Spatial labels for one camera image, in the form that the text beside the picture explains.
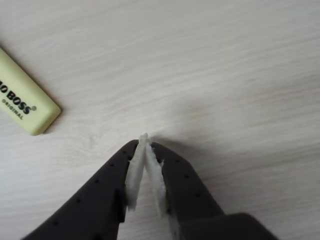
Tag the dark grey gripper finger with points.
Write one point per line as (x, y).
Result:
(95, 195)
(190, 195)

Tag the yellow highlighter marker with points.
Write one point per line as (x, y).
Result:
(25, 100)

